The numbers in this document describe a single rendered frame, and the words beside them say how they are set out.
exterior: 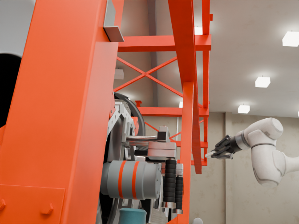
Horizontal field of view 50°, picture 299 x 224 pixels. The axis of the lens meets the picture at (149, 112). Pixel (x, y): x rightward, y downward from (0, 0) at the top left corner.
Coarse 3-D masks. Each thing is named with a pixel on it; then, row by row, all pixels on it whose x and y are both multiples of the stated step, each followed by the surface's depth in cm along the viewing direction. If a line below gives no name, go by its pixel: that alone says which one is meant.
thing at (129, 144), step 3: (129, 123) 130; (129, 126) 130; (126, 129) 129; (129, 129) 130; (126, 132) 128; (129, 132) 130; (126, 144) 126; (129, 144) 127; (132, 144) 126; (135, 144) 126; (138, 144) 126; (141, 144) 126; (144, 144) 126; (147, 144) 126; (126, 147) 127; (129, 147) 128
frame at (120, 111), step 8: (120, 104) 117; (120, 112) 117; (112, 120) 108; (128, 120) 130; (128, 160) 145; (136, 160) 145; (120, 200) 140; (128, 200) 140; (120, 208) 139; (96, 216) 94
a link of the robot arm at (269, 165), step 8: (264, 144) 133; (256, 152) 133; (264, 152) 131; (272, 152) 131; (280, 152) 132; (256, 160) 132; (264, 160) 129; (272, 160) 129; (280, 160) 129; (288, 160) 130; (296, 160) 131; (256, 168) 131; (264, 168) 128; (272, 168) 127; (280, 168) 128; (288, 168) 130; (296, 168) 131; (256, 176) 131; (264, 176) 127; (272, 176) 126; (280, 176) 128; (264, 184) 129; (272, 184) 128
